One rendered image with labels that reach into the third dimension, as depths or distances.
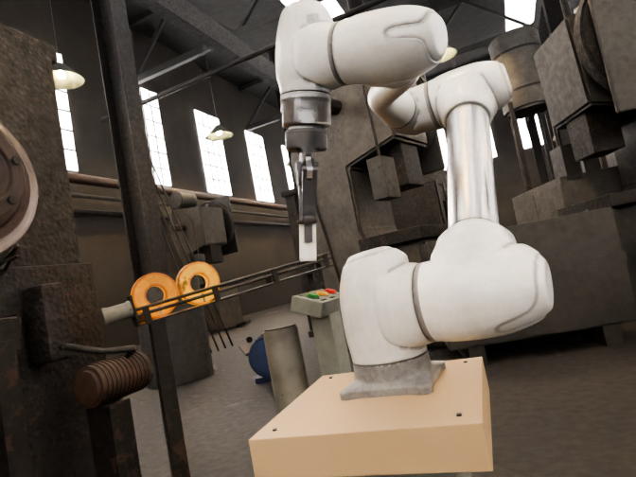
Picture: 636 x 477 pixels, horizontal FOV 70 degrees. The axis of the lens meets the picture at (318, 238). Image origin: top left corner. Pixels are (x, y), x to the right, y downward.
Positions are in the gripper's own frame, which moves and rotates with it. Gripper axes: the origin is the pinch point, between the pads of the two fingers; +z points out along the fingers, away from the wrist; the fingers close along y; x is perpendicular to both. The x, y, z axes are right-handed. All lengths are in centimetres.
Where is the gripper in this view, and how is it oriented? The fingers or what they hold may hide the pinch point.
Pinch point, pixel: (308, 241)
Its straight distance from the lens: 83.3
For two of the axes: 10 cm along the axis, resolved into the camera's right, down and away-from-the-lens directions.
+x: 9.9, -0.2, 1.1
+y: 1.1, 0.9, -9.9
